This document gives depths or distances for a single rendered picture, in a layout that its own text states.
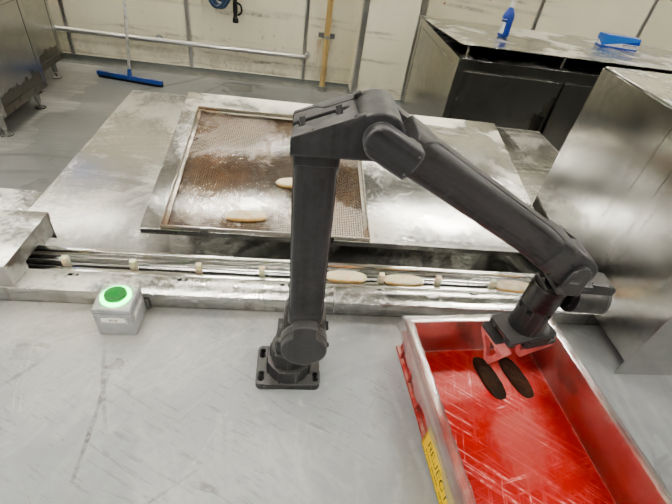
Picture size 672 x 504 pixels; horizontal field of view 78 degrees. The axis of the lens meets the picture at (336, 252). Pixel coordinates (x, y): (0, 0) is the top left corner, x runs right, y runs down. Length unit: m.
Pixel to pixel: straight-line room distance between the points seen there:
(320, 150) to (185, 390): 0.53
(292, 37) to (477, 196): 4.06
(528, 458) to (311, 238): 0.56
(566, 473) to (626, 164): 0.65
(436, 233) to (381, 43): 3.30
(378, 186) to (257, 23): 3.48
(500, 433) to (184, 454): 0.55
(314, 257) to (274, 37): 4.03
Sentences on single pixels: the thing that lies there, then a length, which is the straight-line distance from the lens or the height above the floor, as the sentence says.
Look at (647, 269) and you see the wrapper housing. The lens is 1.04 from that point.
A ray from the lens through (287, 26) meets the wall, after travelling 4.51.
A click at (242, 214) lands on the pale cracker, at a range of 1.05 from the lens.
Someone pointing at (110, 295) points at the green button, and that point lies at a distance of 0.89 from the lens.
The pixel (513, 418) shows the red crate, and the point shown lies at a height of 0.82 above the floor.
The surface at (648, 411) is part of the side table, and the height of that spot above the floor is 0.82.
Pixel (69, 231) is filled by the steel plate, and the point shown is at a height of 0.82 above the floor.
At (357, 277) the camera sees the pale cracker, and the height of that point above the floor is 0.86.
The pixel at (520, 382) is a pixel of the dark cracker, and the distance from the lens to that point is 0.95.
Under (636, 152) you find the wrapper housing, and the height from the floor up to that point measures 1.20.
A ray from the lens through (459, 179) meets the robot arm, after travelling 0.54.
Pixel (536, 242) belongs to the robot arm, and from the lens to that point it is 0.65.
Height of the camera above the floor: 1.53
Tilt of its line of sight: 40 degrees down
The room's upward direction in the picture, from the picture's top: 9 degrees clockwise
